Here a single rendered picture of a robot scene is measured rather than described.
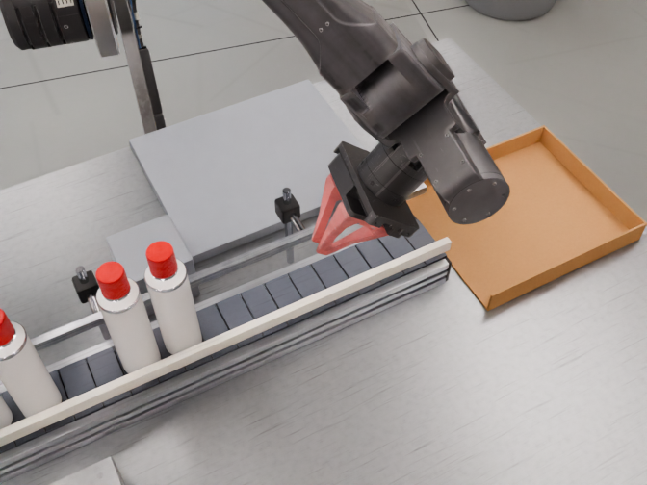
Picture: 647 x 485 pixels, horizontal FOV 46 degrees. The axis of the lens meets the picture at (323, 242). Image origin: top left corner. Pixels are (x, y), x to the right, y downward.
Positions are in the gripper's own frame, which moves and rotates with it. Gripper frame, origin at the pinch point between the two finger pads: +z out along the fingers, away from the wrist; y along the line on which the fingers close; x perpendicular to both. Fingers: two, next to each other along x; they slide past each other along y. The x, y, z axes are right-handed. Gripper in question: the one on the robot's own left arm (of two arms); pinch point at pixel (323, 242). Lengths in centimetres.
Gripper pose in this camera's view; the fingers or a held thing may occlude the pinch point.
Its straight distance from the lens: 79.5
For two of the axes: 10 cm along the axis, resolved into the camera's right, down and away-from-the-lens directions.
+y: 3.0, 7.5, -5.9
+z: -6.1, 6.2, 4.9
